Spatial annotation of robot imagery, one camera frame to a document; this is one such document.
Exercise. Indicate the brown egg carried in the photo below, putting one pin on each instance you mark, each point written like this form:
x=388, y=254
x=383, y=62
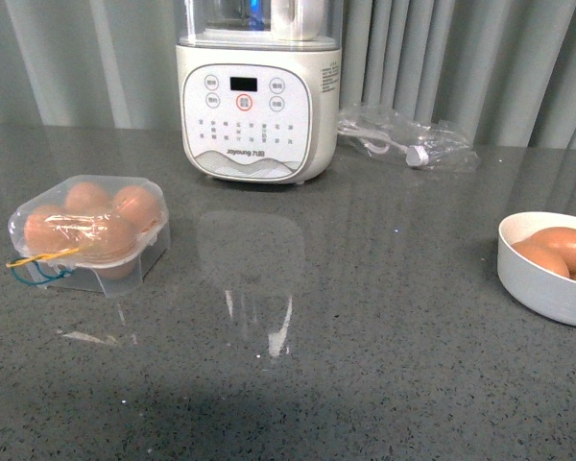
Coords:
x=107, y=238

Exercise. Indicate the brown egg back right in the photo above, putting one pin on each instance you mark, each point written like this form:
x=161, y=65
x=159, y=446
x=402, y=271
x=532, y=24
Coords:
x=137, y=205

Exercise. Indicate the clear plastic egg box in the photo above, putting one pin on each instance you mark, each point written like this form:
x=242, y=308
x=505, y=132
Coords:
x=113, y=279

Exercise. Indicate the clear plastic bag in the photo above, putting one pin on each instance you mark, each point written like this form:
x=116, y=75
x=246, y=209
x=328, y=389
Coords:
x=448, y=148

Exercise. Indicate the white round bowl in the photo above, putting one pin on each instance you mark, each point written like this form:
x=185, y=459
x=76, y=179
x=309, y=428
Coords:
x=542, y=291

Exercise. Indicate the white power cable plug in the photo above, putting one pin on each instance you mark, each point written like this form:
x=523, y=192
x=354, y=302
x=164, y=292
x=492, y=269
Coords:
x=379, y=145

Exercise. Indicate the yellow rubber band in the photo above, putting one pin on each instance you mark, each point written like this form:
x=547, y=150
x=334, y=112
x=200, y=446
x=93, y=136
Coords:
x=45, y=256

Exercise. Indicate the blue rubber band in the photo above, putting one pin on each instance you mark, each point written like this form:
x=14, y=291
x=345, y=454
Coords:
x=40, y=274

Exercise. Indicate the brown egg back left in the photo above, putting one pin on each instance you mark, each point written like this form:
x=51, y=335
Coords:
x=85, y=197

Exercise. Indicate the grey curtain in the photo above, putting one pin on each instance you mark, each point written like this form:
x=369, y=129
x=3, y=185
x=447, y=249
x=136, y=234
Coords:
x=504, y=71

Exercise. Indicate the white Joyoung blender appliance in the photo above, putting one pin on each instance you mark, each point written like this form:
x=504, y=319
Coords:
x=259, y=85

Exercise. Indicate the brown egg front left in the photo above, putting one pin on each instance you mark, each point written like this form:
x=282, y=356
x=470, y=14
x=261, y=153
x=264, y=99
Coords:
x=51, y=229

